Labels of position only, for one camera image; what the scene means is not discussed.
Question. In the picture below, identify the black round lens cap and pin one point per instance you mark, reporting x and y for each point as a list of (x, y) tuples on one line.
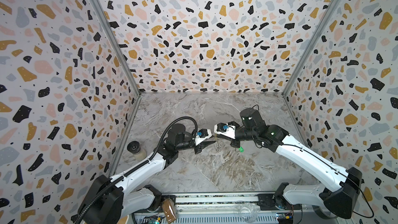
[(133, 147)]

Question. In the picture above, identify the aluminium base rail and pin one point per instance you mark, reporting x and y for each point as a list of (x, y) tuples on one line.
[(222, 208)]

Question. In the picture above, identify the brown circuit box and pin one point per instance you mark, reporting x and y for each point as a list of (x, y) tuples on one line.
[(169, 209)]

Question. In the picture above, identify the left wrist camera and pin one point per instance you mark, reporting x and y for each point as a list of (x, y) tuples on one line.
[(201, 136)]

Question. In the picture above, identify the clear glass jar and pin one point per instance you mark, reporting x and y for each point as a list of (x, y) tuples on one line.
[(248, 212)]

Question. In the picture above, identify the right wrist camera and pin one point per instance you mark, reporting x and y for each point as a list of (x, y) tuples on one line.
[(227, 129)]

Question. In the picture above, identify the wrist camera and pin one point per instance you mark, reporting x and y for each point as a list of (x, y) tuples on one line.
[(201, 136), (227, 129)]

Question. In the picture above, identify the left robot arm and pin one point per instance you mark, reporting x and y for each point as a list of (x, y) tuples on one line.
[(110, 199)]

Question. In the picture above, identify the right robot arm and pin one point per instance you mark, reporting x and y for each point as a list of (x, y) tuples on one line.
[(338, 189)]

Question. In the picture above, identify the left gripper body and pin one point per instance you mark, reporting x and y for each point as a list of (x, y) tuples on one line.
[(198, 149)]

